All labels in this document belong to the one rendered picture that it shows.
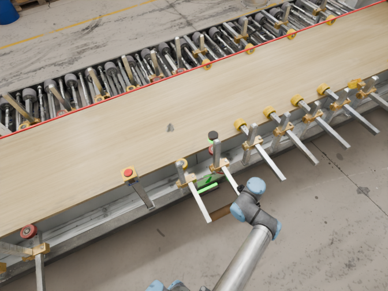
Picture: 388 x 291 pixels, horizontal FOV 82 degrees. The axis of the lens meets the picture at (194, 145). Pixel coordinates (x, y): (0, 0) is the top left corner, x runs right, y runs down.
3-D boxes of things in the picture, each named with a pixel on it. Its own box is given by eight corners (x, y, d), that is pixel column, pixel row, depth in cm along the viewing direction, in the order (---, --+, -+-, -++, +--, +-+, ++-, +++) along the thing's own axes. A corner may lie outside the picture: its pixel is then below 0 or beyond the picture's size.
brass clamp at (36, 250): (50, 252, 137) (45, 251, 133) (27, 262, 135) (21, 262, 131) (49, 242, 141) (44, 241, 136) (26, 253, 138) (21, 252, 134)
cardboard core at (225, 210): (240, 206, 215) (212, 220, 210) (239, 209, 222) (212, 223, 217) (235, 199, 220) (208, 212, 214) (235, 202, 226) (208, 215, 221)
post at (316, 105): (298, 143, 186) (322, 102, 146) (295, 145, 185) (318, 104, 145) (295, 140, 188) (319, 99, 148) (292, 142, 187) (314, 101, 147)
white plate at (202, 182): (229, 173, 167) (230, 167, 159) (197, 188, 162) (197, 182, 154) (228, 172, 168) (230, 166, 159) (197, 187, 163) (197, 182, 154)
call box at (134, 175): (141, 182, 119) (137, 175, 113) (128, 187, 118) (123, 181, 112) (137, 171, 123) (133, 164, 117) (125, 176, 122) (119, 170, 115)
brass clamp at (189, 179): (197, 182, 153) (197, 179, 149) (179, 190, 151) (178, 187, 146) (193, 175, 156) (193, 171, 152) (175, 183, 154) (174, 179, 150)
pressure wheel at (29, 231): (29, 238, 141) (16, 234, 132) (38, 226, 145) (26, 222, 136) (38, 243, 139) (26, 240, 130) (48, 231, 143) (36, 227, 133)
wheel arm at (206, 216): (212, 222, 138) (212, 220, 134) (207, 224, 137) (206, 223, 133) (183, 166, 160) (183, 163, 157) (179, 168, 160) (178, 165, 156)
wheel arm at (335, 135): (349, 148, 146) (351, 145, 143) (344, 150, 146) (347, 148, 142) (298, 100, 172) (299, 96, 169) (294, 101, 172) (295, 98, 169)
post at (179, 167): (189, 195, 168) (182, 164, 128) (185, 197, 167) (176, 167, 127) (187, 191, 170) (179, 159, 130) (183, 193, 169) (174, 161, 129)
